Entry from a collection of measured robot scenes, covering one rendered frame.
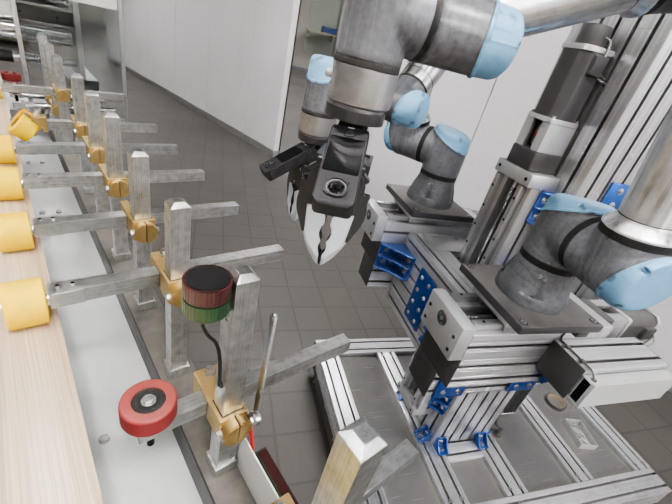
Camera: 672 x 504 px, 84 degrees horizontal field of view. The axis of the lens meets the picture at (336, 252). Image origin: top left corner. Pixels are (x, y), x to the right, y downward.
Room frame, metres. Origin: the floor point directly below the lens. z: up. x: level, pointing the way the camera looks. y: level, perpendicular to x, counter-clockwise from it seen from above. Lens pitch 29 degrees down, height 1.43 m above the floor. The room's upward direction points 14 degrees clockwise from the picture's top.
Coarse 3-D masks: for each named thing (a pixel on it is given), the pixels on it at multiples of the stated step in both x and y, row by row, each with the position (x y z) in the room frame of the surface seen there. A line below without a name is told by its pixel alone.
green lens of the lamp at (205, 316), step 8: (184, 304) 0.34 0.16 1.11; (224, 304) 0.35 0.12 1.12; (184, 312) 0.34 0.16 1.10; (192, 312) 0.33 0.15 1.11; (200, 312) 0.33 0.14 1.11; (208, 312) 0.34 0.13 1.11; (216, 312) 0.34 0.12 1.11; (224, 312) 0.35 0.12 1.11; (192, 320) 0.33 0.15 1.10; (200, 320) 0.33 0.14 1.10; (208, 320) 0.34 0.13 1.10; (216, 320) 0.34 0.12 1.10
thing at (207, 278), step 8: (192, 272) 0.36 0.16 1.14; (200, 272) 0.37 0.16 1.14; (208, 272) 0.37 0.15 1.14; (216, 272) 0.38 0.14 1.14; (224, 272) 0.38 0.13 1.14; (192, 280) 0.35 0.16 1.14; (200, 280) 0.35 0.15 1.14; (208, 280) 0.36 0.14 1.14; (216, 280) 0.36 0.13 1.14; (224, 280) 0.36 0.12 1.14; (200, 288) 0.34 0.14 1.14; (208, 288) 0.34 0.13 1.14; (216, 288) 0.34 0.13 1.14; (232, 312) 0.37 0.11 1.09; (208, 336) 0.36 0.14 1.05; (216, 344) 0.37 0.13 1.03
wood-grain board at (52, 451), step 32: (0, 128) 1.19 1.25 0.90; (0, 256) 0.57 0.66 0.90; (32, 256) 0.59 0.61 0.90; (0, 320) 0.42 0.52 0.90; (0, 352) 0.36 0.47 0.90; (32, 352) 0.38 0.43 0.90; (64, 352) 0.39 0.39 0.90; (0, 384) 0.31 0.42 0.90; (32, 384) 0.33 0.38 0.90; (64, 384) 0.34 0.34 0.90; (0, 416) 0.27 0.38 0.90; (32, 416) 0.28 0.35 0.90; (64, 416) 0.29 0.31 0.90; (0, 448) 0.24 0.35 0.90; (32, 448) 0.24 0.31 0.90; (64, 448) 0.25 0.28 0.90; (0, 480) 0.20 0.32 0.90; (32, 480) 0.21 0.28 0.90; (64, 480) 0.22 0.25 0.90; (96, 480) 0.23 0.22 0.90
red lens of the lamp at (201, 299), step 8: (184, 272) 0.36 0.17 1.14; (184, 280) 0.35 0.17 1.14; (232, 280) 0.37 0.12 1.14; (184, 288) 0.34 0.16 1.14; (192, 288) 0.34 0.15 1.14; (224, 288) 0.35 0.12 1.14; (184, 296) 0.34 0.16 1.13; (192, 296) 0.33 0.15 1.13; (200, 296) 0.33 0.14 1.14; (208, 296) 0.33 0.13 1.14; (216, 296) 0.34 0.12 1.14; (224, 296) 0.35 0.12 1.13; (192, 304) 0.33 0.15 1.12; (200, 304) 0.33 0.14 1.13; (208, 304) 0.33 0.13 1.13; (216, 304) 0.34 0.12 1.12
